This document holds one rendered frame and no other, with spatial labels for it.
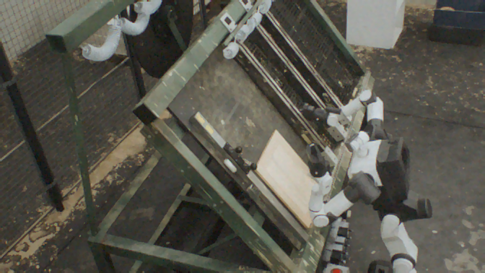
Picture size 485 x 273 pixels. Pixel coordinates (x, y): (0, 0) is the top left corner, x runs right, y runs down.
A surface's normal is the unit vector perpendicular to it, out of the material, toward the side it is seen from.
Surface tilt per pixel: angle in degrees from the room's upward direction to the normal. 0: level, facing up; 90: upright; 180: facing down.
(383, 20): 90
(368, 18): 90
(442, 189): 0
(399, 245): 90
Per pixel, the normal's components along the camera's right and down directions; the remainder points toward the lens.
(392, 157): -0.44, -0.79
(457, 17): -0.35, 0.59
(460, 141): -0.08, -0.80
